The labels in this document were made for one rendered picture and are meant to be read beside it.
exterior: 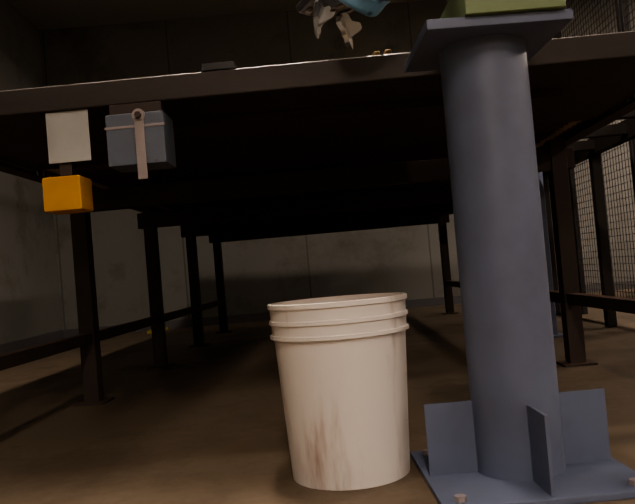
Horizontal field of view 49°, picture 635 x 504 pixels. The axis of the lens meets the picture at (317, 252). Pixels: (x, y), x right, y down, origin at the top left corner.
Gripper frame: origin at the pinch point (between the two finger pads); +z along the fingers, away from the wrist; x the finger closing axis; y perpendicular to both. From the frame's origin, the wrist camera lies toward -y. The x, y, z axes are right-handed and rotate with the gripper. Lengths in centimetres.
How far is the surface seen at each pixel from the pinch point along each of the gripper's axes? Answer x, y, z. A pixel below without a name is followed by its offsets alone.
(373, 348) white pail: -33, 26, 74
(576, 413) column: -8, 55, 91
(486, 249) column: -24, 47, 57
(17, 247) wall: 157, -452, 15
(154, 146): -44, -22, 26
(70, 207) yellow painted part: -56, -38, 38
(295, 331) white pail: -41, 13, 69
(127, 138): -47, -27, 24
